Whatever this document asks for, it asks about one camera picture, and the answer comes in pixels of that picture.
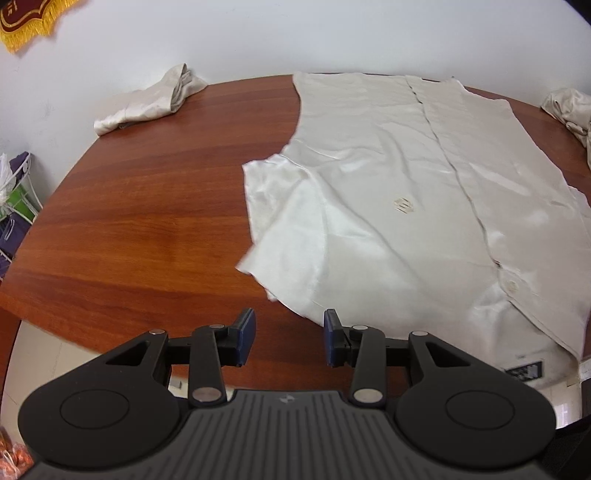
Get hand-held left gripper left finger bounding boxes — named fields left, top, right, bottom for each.
left=104, top=308, right=257, bottom=408

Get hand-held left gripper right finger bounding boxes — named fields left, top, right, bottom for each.
left=323, top=308, right=476, bottom=407

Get beige trousers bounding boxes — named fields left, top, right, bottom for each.
left=235, top=71, right=591, bottom=365

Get folded beige garment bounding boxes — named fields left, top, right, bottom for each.
left=93, top=64, right=208, bottom=136

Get purple shopping trolley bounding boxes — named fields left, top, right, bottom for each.
left=0, top=217, right=24, bottom=278

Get green bag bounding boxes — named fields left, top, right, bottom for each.
left=7, top=185, right=37, bottom=219

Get white plastic bag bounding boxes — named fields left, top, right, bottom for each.
left=0, top=152, right=12, bottom=206

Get crumpled beige garment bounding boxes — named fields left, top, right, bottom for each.
left=541, top=88, right=591, bottom=162

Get red pennant with gold fringe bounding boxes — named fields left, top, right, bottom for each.
left=0, top=0, right=88, bottom=54

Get white wire stand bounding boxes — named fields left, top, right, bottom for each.
left=0, top=150, right=43, bottom=278

